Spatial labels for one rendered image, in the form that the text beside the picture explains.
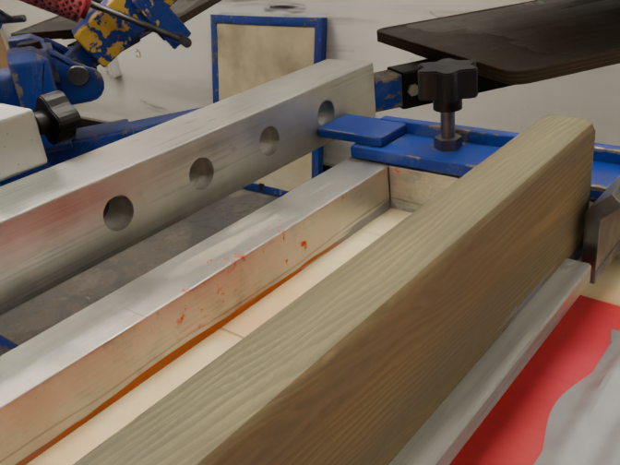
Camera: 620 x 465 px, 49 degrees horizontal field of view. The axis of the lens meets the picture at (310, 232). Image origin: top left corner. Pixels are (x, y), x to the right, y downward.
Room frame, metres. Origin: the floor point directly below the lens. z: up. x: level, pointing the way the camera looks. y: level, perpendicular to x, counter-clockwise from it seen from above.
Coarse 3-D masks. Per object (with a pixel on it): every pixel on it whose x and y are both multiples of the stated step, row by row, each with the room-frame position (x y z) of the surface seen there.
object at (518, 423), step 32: (576, 320) 0.30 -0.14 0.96; (608, 320) 0.30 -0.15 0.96; (544, 352) 0.28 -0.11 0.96; (576, 352) 0.27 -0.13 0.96; (512, 384) 0.26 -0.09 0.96; (544, 384) 0.25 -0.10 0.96; (512, 416) 0.23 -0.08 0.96; (544, 416) 0.23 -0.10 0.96; (480, 448) 0.22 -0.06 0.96; (512, 448) 0.22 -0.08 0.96
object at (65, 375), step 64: (320, 192) 0.43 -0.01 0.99; (384, 192) 0.46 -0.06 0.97; (192, 256) 0.36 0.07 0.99; (256, 256) 0.36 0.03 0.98; (320, 256) 0.40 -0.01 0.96; (64, 320) 0.30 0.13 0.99; (128, 320) 0.30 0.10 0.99; (192, 320) 0.32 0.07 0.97; (0, 384) 0.25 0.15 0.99; (64, 384) 0.26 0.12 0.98; (128, 384) 0.28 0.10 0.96; (0, 448) 0.23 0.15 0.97
